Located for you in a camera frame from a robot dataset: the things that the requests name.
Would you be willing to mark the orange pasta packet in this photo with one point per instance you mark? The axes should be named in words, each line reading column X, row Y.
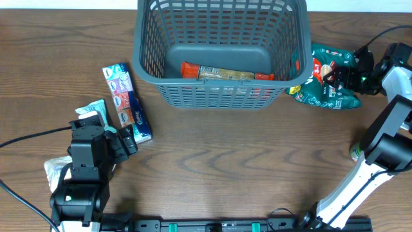
column 195, row 71

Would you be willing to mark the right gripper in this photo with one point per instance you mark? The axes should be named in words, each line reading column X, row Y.
column 342, row 77

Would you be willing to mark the green lid jar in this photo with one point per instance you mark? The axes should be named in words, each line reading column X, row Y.
column 355, row 151

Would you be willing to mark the Kleenex tissue multipack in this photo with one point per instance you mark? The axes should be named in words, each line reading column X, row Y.
column 128, row 107

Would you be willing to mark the green Nescafe coffee bag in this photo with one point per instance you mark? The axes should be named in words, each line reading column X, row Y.
column 315, row 91

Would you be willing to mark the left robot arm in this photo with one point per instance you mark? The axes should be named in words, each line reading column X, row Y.
column 83, row 188

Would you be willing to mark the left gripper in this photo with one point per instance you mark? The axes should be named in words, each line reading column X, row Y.
column 123, row 151

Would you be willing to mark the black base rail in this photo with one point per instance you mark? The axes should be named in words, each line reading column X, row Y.
column 273, row 224

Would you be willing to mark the beige plastic pouch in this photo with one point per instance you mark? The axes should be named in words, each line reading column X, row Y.
column 53, row 168

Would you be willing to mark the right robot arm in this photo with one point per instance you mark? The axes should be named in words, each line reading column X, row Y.
column 383, row 151

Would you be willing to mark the grey plastic basket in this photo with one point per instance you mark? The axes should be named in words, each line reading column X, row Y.
column 258, row 36

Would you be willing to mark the teal wet wipes pack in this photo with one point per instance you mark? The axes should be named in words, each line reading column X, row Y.
column 96, row 108

